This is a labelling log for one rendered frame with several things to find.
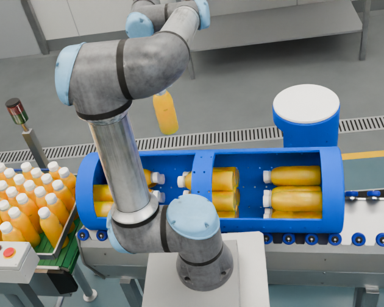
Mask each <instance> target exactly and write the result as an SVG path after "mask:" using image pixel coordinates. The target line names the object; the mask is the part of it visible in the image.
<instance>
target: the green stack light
mask: <svg viewBox="0 0 384 307"><path fill-rule="evenodd" d="M10 116H11V118H12V119H13V121H14V123H15V124H17V125H20V124H24V123H25V122H26V121H27V120H28V119H29V117H28V115H27V113H26V111H25V109H24V110H23V112H22V113H20V114H18V115H10Z"/></svg>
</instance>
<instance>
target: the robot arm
mask: <svg viewBox="0 0 384 307"><path fill-rule="evenodd" d="M209 26H210V11H209V6H208V2H207V1H206V0H192V1H184V2H173V3H167V4H161V3H160V0H133V4H132V7H131V10H130V13H129V15H128V16H127V19H126V34H127V35H128V37H129V38H128V39H123V40H111V41H100V42H94V43H86V42H83V43H81V44H75V45H71V46H67V47H65V48H64V49H63V50H62V51H61V52H60V53H59V56H58V58H57V62H56V66H55V88H56V91H57V95H58V97H59V99H60V101H61V102H62V103H63V104H65V105H68V106H72V105H74V107H75V109H76V113H77V115H78V117H79V118H80V119H81V120H84V121H87V122H88V125H89V127H90V131H91V134H92V137H93V140H94V143H95V146H96V149H97V152H98V155H99V159H100V161H101V164H102V168H103V170H104V174H105V177H106V180H107V183H108V187H109V189H110V192H111V195H112V198H113V201H114V203H113V205H112V207H111V210H110V211H109V212H108V216H107V229H108V232H107V234H108V238H109V241H110V243H111V245H112V247H113V248H114V249H115V250H116V251H117V252H120V253H129V254H137V253H177V252H178V256H177V261H176V269H177V273H178V276H179V278H180V280H181V282H182V283H183V284H184V285H185V286H186V287H188V288H190V289H192V290H195V291H202V292H204V291H212V290H214V289H217V288H219V287H221V286H222V285H223V284H225V283H226V282H227V280H228V279H229V278H230V276H231V274H232V272H233V257H232V253H231V251H230V250H229V248H228V246H226V245H225V243H224V242H223V241H222V235H221V229H220V221H219V216H218V214H217V212H216V208H215V206H214V205H213V204H212V203H211V201H209V200H208V199H206V198H205V197H202V196H200V195H196V194H185V195H182V196H179V198H178V199H174V200H173V201H172V202H171V203H170V204H169V205H159V203H158V199H157V197H156V196H155V195H154V194H153V193H151V192H149V189H148V185H147V182H146V178H145V175H144V170H143V167H142V164H141V159H140V155H139V152H138V147H137V144H136V141H135V136H134V133H133V129H132V125H131V122H130V118H129V113H128V110H129V108H130V107H131V106H132V103H133V100H135V99H144V98H147V97H151V96H153V95H155V94H157V93H158V94H159V95H160V96H162V91H163V90H165V89H166V88H169V87H171V86H172V84H173V83H174V82H175V81H176V80H177V79H178V78H179V77H180V76H181V75H182V74H183V73H184V71H185V70H186V68H187V66H188V63H189V61H190V46H191V43H192V41H193V38H194V36H195V34H196V32H197V30H201V29H207V28H208V27H209Z"/></svg>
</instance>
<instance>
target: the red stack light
mask: <svg viewBox="0 0 384 307"><path fill-rule="evenodd" d="M6 108H7V110H8V112H9V114H10V115H18V114H20V113H22V112H23V110H24V107H23V105H22V103H21V101H20V103H19V104H18V105H17V106H15V107H11V108H9V107H6Z"/></svg>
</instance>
